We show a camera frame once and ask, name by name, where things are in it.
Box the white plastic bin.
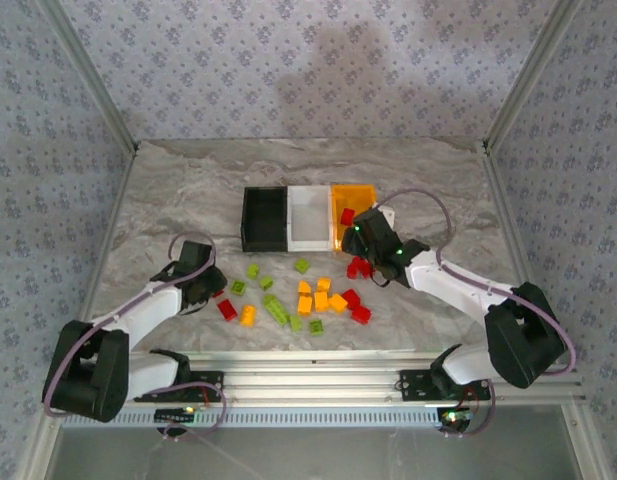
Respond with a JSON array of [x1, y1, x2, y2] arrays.
[[286, 184, 337, 252]]

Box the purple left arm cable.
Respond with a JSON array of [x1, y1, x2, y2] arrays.
[[41, 231, 228, 444]]

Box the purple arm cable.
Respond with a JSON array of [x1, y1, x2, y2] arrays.
[[380, 188, 577, 439], [41, 231, 228, 444]]

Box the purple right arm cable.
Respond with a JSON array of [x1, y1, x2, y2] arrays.
[[380, 188, 577, 439]]

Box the black plastic bin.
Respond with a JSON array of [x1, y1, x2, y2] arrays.
[[241, 185, 292, 253]]

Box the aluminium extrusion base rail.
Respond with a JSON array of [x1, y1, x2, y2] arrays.
[[125, 349, 587, 407]]

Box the aluminium frame post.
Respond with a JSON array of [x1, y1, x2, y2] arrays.
[[36, 0, 140, 151], [481, 0, 578, 150]]

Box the long green lego brick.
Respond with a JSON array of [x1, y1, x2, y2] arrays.
[[262, 294, 291, 325]]

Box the small black circuit board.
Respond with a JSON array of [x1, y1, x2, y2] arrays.
[[154, 407, 198, 425], [436, 407, 473, 434]]

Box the grey slotted cable duct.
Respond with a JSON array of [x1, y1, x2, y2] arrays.
[[62, 403, 469, 430]]

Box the aluminium side rail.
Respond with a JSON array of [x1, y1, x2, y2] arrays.
[[480, 142, 612, 480], [17, 142, 142, 480]]

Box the orange plastic bin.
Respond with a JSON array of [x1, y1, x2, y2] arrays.
[[330, 183, 379, 251]]

